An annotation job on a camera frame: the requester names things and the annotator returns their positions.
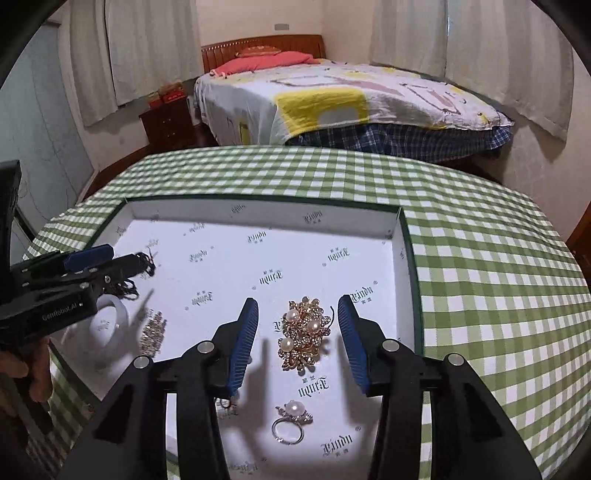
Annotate frosted sliding wardrobe door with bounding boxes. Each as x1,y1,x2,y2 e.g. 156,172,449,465
0,21,95,250

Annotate blue plaid bed skirt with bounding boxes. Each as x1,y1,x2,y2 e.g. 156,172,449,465
288,122,514,162

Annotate gold pearl brooch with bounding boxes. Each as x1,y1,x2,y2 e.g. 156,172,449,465
276,298,335,372

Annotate dark green shallow box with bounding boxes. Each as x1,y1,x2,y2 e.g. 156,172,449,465
46,194,424,480

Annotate black cord necklace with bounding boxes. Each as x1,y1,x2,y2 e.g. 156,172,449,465
111,251,160,301

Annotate red gift boxes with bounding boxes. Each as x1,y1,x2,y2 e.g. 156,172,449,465
148,82,185,109

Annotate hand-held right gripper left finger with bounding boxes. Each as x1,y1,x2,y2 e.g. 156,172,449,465
58,296,260,480

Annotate wooden nightstand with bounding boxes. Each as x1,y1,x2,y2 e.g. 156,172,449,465
139,95,195,153

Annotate silver crystal brooch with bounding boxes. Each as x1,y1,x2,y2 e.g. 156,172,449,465
140,309,168,357

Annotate pink pillow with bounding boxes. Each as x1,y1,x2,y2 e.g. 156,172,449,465
210,51,317,77

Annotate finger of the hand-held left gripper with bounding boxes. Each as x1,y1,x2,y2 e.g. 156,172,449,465
60,253,151,296
13,244,115,281

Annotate pearl ring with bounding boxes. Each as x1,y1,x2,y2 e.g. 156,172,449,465
271,399,314,445

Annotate patterned bed sheet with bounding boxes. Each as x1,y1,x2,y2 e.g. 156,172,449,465
193,58,515,147

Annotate white curtain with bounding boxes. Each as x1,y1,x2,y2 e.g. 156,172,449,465
69,0,116,127
106,0,201,107
369,0,448,77
443,0,575,141

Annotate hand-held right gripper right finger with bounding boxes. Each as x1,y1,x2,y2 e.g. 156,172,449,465
337,294,543,480

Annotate wooden door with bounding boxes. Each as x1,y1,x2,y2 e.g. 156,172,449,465
566,203,591,259

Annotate pale bangle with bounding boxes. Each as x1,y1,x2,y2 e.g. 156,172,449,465
85,295,131,365

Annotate green checked tablecloth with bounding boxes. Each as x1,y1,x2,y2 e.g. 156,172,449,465
23,147,591,480

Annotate wooden headboard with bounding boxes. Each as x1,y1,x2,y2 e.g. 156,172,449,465
202,34,326,75

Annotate person's left hand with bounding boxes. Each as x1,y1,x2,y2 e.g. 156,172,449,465
0,337,51,416

